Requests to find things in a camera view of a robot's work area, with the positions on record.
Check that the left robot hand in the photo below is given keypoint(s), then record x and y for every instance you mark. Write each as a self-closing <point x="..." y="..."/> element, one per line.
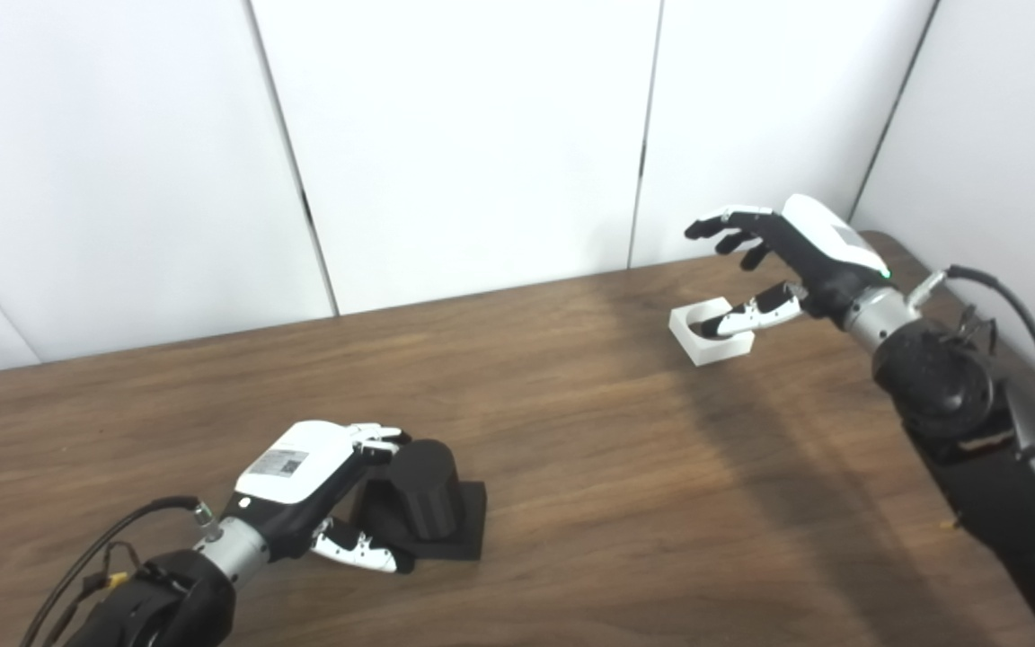
<point x="293" y="467"/>

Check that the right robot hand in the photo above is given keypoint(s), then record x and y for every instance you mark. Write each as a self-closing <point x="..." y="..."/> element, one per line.
<point x="818" y="247"/>

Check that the black peg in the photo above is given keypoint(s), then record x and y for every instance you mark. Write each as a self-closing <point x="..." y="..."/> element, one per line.
<point x="428" y="494"/>

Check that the white square piece with hole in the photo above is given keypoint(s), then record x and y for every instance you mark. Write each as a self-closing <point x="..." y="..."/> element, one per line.
<point x="711" y="352"/>

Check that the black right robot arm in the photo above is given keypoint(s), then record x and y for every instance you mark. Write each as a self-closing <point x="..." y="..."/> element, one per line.
<point x="976" y="431"/>

